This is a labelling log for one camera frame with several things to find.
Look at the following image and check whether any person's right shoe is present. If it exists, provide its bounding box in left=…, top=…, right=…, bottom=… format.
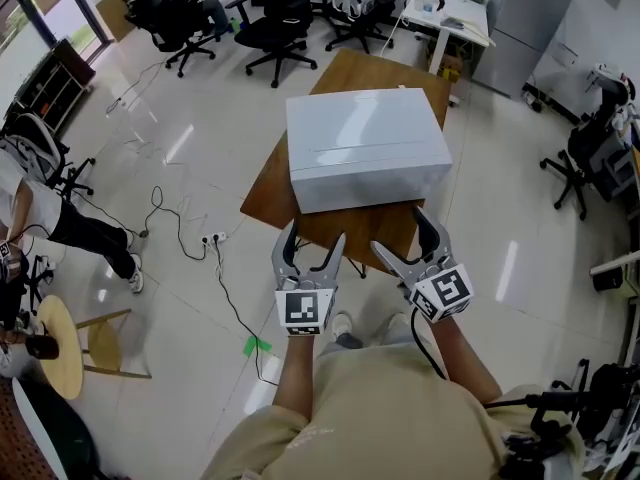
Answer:
left=382, top=312, right=412, bottom=344

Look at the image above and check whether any black shelf cart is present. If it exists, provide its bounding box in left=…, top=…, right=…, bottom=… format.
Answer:
left=14, top=37, right=97, bottom=134

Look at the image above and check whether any brown wooden table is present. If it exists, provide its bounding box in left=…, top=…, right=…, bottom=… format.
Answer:
left=239, top=47, right=454, bottom=279

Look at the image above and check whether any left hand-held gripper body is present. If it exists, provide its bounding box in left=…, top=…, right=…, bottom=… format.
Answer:
left=273, top=271, right=339, bottom=338

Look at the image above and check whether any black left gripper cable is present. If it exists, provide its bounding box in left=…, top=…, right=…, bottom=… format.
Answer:
left=214, top=245, right=281, bottom=385

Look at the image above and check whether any person's left shoe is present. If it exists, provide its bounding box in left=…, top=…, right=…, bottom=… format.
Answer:
left=330, top=311, right=354, bottom=342

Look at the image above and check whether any green floor tape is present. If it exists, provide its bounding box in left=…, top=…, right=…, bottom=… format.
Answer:
left=242, top=336, right=274, bottom=357

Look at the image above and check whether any cardboard panel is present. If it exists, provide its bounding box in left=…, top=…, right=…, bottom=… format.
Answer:
left=94, top=0, right=139, bottom=43

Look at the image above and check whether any black floor cable with adapter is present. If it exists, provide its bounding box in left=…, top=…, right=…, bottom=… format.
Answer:
left=137, top=185, right=209, bottom=262

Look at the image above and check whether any person's beige shirt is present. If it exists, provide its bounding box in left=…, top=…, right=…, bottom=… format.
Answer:
left=199, top=340, right=586, bottom=480

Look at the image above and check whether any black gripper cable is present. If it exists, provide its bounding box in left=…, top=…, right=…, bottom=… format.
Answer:
left=410, top=310, right=449, bottom=382
left=214, top=245, right=281, bottom=385

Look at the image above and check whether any cardboard box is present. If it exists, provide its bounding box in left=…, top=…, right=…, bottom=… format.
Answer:
left=427, top=42, right=466, bottom=82

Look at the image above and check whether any light wooden stool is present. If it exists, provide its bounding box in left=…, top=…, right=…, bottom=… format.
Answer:
left=74, top=308, right=153, bottom=380

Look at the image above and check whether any glass window wall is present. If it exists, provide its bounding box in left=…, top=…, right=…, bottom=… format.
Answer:
left=0, top=0, right=119, bottom=69

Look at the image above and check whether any white partition board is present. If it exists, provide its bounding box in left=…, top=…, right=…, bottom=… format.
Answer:
left=522, top=0, right=640, bottom=124

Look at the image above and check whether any round light wooden table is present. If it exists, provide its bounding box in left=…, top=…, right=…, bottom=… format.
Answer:
left=37, top=295, right=85, bottom=400

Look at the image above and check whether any white round table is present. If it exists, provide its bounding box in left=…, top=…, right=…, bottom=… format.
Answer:
left=10, top=376, right=69, bottom=480

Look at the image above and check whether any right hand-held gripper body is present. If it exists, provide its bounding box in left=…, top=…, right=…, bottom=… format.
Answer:
left=398, top=256, right=476, bottom=325

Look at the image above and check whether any person's right forearm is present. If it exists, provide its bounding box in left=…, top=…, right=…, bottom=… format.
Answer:
left=424, top=310, right=503, bottom=404

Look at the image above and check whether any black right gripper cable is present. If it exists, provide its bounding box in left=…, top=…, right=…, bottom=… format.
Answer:
left=410, top=310, right=449, bottom=382

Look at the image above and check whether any grey refrigerator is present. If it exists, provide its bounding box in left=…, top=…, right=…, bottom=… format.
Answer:
left=469, top=0, right=579, bottom=100

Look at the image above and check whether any black equipment rig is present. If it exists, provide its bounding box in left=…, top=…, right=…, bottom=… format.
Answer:
left=482, top=360, right=640, bottom=480

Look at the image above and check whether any black and white office chair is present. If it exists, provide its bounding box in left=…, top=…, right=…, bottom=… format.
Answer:
left=2, top=112, right=96, bottom=204

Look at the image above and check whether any white side desk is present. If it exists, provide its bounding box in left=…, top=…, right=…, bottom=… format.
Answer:
left=589, top=250, right=640, bottom=299

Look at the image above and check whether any white microwave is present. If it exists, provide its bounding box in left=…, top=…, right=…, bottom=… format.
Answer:
left=284, top=87, right=454, bottom=185

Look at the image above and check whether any person's left forearm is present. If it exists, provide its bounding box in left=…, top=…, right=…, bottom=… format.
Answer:
left=273, top=332, right=319, bottom=419

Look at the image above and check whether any person's shoe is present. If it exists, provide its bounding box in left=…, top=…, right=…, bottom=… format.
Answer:
left=330, top=311, right=354, bottom=342
left=382, top=312, right=412, bottom=344

